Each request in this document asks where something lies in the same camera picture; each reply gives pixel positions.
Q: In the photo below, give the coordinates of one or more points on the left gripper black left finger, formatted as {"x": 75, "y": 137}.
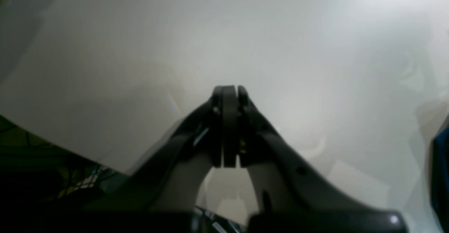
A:
{"x": 163, "y": 191}

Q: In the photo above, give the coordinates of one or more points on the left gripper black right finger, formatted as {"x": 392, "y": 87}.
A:
{"x": 291, "y": 195}

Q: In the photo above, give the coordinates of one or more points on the dark blue t-shirt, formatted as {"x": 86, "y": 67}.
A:
{"x": 440, "y": 175}

